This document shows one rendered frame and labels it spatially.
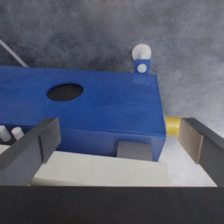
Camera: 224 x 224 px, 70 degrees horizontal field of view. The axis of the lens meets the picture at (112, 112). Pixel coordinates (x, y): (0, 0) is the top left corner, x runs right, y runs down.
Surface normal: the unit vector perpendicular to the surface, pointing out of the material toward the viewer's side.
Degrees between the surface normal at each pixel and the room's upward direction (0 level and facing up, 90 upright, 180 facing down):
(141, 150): 90
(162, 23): 0
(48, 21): 0
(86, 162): 90
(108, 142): 0
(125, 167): 90
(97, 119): 90
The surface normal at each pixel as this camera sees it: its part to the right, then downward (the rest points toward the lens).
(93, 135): -0.13, 0.65
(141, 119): 0.00, -0.75
